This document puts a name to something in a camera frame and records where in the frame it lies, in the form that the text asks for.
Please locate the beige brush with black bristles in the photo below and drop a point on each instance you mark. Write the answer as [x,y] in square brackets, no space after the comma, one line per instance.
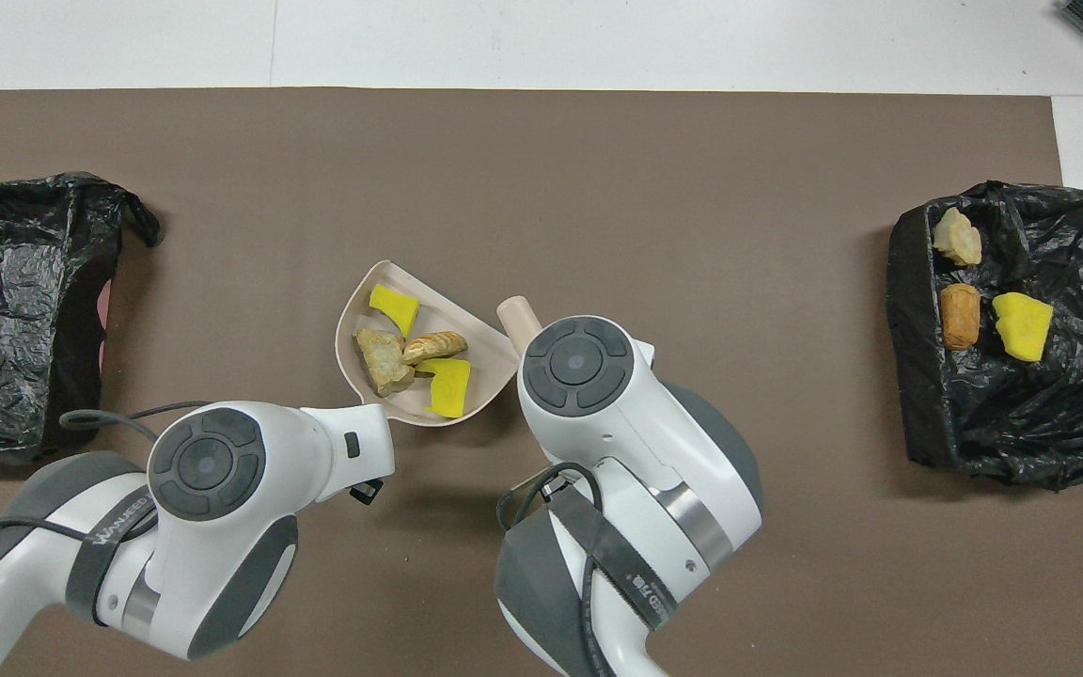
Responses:
[518,315]

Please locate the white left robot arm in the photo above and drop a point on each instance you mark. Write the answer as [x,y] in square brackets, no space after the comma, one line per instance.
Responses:
[203,470]

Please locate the black plastic trash bag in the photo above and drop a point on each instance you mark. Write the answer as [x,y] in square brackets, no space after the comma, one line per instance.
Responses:
[1002,414]
[6,263]

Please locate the yellow sponge chunk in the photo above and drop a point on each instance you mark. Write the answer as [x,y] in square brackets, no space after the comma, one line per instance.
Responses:
[1023,327]

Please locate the small yellow sponge piece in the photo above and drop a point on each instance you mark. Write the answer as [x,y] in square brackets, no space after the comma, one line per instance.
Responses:
[395,307]

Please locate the beige plastic dustpan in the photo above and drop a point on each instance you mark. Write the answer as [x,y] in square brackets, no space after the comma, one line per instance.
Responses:
[452,320]

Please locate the orange striped bread piece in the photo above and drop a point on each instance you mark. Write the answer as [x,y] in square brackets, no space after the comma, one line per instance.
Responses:
[434,347]

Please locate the brown oval bread roll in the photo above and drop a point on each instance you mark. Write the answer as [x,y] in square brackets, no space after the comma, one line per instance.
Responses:
[961,318]

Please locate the brown paper table mat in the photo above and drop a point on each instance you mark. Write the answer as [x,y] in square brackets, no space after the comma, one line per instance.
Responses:
[541,141]

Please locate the pale beige bread chunk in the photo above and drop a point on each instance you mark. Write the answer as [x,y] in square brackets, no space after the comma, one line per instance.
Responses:
[957,237]

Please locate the pink plastic bin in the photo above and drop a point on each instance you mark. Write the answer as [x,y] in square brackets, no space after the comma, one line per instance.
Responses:
[106,306]

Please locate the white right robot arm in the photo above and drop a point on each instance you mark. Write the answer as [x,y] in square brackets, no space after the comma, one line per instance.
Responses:
[598,376]

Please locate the notched yellow sponge piece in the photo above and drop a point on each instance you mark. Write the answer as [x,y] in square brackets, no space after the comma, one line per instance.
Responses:
[448,387]

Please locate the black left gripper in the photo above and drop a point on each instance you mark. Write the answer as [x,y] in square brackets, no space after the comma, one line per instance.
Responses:
[368,491]

